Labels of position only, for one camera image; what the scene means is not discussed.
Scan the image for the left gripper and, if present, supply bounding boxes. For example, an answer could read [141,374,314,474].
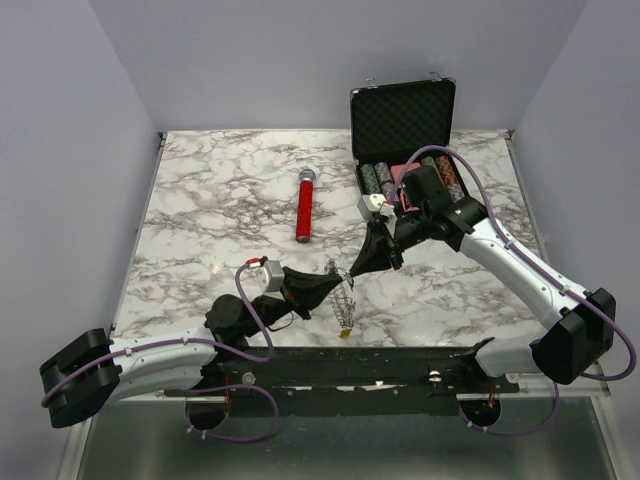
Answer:
[243,266,342,339]

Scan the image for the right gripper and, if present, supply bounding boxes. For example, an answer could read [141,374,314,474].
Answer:
[349,208,430,277]

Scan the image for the key with black tag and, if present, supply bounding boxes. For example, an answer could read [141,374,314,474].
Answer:
[343,272,354,290]

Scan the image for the round metal keyring disc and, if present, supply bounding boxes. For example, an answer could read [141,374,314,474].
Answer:
[325,258,356,339]

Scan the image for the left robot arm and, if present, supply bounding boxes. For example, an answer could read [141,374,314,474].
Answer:
[39,259,342,429]

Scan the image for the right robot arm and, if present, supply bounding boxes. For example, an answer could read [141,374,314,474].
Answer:
[349,167,616,392]

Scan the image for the pink playing card deck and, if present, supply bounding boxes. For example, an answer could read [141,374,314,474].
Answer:
[390,164,405,182]

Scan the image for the red glitter microphone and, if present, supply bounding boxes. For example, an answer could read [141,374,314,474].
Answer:
[295,168,316,243]

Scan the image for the brown poker chip stack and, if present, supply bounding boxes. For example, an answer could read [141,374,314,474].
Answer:
[435,156,463,201]

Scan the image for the black poker chip case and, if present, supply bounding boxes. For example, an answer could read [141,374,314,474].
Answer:
[350,76,468,199]

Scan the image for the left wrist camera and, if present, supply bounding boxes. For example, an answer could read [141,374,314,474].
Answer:
[257,260,285,293]

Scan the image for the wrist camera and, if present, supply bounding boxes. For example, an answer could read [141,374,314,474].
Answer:
[257,260,285,293]
[357,194,395,221]

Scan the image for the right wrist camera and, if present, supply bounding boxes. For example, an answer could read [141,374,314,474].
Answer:
[357,194,395,221]

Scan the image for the black front mounting rail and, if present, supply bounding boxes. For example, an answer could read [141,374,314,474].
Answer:
[195,347,519,417]

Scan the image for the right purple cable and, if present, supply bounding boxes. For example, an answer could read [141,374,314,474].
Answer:
[392,144,632,436]

